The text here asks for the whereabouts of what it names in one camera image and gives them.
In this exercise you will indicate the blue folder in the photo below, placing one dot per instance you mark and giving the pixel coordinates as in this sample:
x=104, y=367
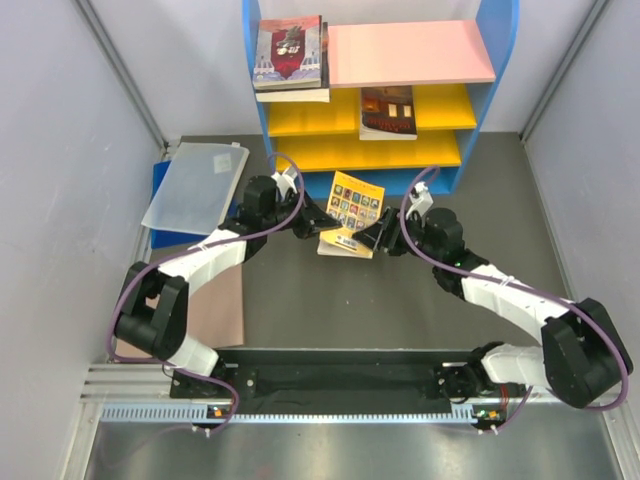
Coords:
x=165, y=220

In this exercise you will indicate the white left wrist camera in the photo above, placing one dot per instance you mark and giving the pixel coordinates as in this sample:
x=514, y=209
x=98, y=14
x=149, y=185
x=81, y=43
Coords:
x=286, y=181

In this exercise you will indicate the translucent white zip file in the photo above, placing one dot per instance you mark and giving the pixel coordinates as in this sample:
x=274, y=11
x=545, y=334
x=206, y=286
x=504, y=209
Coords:
x=197, y=187

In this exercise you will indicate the purple red illustrated book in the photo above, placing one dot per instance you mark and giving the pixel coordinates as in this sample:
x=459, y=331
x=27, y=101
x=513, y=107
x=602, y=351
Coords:
x=289, y=47

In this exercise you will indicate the dark Tale of Two Cities book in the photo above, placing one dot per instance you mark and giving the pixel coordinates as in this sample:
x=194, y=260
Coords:
x=320, y=94

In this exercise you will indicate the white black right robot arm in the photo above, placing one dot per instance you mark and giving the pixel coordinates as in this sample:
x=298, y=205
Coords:
x=579, y=355

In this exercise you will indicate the grey slotted cable duct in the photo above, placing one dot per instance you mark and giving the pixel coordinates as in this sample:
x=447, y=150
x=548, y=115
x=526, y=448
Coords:
x=200, y=413

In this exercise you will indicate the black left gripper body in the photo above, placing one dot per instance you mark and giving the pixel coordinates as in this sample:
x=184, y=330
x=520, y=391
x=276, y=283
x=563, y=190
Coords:
x=301, y=227

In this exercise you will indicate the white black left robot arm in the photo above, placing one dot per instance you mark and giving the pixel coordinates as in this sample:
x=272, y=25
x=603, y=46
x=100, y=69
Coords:
x=261, y=213

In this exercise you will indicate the black red-lettered glossy book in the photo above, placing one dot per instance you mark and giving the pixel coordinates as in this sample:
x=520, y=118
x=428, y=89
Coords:
x=387, y=114

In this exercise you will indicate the pink brown flat folder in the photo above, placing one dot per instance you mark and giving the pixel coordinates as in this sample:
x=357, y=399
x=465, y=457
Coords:
x=220, y=315

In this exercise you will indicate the yellow Shakespeare paperback book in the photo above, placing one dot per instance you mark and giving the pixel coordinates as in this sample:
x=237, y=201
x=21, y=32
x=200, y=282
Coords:
x=356, y=205

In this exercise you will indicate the black Storey Treehouse book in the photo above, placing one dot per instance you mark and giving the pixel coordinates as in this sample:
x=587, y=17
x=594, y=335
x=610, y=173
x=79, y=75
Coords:
x=270, y=82

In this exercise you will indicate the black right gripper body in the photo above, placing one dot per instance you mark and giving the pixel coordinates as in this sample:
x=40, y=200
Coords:
x=393, y=223

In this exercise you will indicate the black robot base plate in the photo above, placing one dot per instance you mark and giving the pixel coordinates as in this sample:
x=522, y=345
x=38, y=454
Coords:
x=323, y=381

